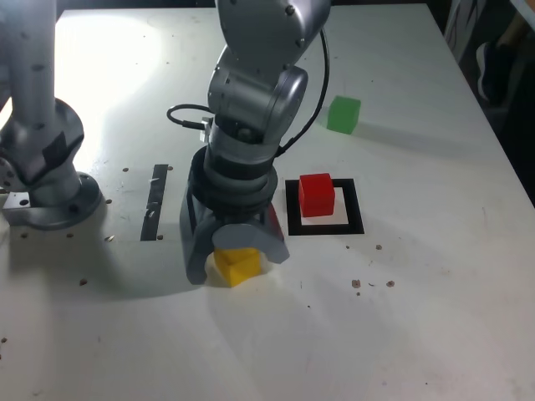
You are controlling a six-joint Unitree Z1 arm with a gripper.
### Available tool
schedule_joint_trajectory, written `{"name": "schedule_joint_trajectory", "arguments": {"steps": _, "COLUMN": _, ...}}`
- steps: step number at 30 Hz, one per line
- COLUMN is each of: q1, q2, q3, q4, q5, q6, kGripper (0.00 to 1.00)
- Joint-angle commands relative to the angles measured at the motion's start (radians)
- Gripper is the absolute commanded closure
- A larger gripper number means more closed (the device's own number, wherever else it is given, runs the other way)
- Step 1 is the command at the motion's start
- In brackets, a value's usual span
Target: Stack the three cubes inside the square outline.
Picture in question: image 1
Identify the black tape strip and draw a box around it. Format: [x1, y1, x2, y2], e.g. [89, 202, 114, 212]
[140, 164, 169, 242]

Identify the white patterned panel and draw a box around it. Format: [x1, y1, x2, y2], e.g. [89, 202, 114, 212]
[443, 0, 476, 58]

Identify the yellow cube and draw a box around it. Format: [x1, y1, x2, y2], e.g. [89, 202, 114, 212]
[212, 246, 263, 288]

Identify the dark shoe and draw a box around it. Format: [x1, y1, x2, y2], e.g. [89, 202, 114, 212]
[475, 39, 514, 104]

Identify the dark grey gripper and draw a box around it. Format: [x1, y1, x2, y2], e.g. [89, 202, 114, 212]
[179, 193, 291, 287]

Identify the green cube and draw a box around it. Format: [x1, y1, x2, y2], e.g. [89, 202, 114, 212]
[326, 94, 362, 135]

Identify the small white camera bracket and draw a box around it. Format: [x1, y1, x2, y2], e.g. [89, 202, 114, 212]
[199, 116, 215, 144]

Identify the square black tape outline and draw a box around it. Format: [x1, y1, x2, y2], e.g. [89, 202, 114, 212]
[285, 178, 365, 236]

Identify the red cube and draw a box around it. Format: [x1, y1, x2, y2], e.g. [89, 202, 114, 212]
[298, 173, 337, 218]

